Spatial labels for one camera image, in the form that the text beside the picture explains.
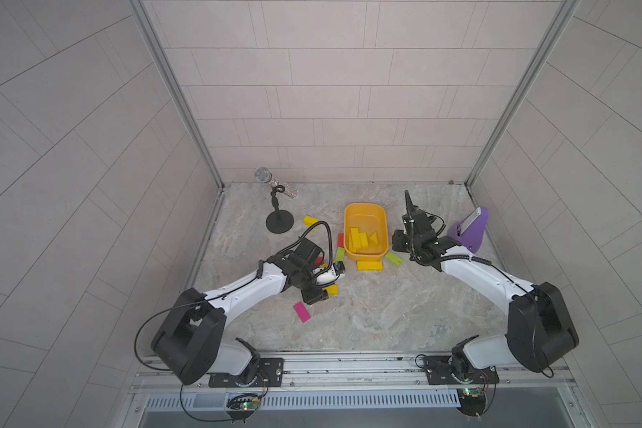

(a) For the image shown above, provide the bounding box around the yellow plastic bin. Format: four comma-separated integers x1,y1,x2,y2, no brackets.
343,203,390,262

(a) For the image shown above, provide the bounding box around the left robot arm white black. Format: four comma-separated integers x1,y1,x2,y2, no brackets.
142,221,345,386

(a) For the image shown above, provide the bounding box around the green block right of bin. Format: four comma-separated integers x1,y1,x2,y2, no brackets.
385,251,403,267

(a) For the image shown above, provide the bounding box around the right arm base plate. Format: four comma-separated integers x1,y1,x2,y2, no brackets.
415,354,499,386

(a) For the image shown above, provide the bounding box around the magenta block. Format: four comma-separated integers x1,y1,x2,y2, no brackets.
294,302,311,323

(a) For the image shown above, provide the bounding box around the yellow long block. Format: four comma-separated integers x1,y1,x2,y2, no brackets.
348,228,362,253

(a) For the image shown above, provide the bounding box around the yellow block of pair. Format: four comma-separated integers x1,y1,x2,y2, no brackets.
324,285,339,295

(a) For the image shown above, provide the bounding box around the purple phone stand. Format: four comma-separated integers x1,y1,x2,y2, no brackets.
448,207,489,253

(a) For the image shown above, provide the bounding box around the circuit board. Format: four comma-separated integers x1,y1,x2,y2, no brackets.
226,393,262,420
457,388,488,417

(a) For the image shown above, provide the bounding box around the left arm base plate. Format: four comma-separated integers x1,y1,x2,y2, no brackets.
209,358,285,388

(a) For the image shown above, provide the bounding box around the microphone on black stand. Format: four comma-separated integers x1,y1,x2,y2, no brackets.
254,167,298,234

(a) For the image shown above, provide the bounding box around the right circuit board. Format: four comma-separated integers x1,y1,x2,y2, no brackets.
457,388,488,417

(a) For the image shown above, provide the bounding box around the aluminium rail frame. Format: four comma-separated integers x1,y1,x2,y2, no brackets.
129,350,576,397

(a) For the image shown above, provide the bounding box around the green block beside bin left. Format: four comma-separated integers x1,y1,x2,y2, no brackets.
335,247,346,262

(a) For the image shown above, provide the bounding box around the left circuit board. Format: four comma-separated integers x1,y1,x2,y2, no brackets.
226,393,262,420

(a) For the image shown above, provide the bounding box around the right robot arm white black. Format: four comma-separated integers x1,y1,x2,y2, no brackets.
392,193,580,383

